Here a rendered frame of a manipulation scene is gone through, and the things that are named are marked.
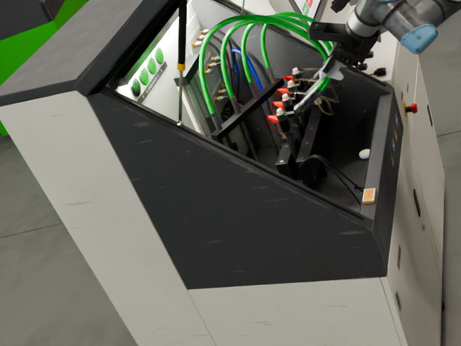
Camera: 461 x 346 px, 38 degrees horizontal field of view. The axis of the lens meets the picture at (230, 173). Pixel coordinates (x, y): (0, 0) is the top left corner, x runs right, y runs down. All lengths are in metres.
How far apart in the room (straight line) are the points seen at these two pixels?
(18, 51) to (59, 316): 2.53
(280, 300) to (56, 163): 0.71
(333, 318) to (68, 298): 2.00
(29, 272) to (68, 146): 2.31
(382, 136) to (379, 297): 0.47
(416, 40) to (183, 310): 1.03
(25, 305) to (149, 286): 1.85
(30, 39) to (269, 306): 3.86
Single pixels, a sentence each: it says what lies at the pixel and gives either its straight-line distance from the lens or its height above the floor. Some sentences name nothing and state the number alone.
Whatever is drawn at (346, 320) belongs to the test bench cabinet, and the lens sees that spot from 1.93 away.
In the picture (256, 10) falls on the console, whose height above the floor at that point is 1.30.
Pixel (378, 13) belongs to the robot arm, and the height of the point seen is 1.40.
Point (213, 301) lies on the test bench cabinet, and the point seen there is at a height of 0.74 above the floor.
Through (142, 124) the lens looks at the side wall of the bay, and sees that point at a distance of 1.65.
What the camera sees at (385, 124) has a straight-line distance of 2.07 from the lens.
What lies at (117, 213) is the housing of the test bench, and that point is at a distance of 1.87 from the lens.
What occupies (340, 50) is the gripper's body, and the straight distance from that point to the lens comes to 1.74.
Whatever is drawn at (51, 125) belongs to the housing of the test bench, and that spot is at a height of 1.39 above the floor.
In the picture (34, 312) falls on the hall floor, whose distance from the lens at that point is 3.73.
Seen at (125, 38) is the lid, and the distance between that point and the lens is 1.52.
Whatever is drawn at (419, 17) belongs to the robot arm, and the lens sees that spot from 1.61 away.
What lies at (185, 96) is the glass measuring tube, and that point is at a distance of 2.01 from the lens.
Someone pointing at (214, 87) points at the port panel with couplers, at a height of 1.13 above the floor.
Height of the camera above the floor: 2.01
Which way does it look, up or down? 30 degrees down
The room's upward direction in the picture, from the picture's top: 23 degrees counter-clockwise
